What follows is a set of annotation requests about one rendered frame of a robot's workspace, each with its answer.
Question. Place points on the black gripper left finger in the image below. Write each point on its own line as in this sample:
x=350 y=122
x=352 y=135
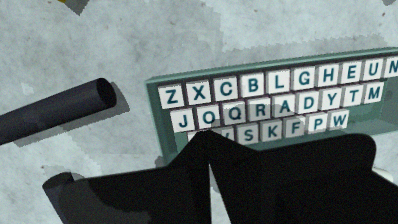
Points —
x=176 y=193

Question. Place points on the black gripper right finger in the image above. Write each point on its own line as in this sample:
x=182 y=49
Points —
x=247 y=179

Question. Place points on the black cylinder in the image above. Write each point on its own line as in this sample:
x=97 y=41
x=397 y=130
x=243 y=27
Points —
x=69 y=105
x=52 y=188

